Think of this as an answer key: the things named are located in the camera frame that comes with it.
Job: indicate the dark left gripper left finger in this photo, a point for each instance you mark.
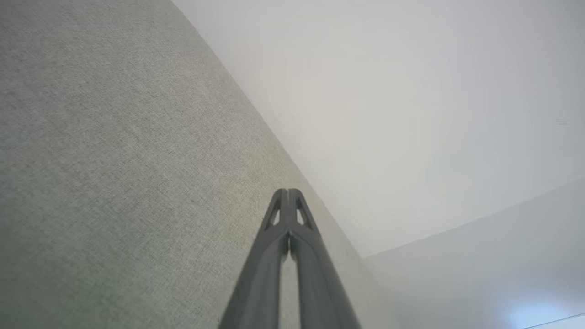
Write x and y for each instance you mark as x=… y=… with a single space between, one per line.
x=260 y=278

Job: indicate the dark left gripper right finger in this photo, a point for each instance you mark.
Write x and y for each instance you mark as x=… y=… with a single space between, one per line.
x=320 y=283

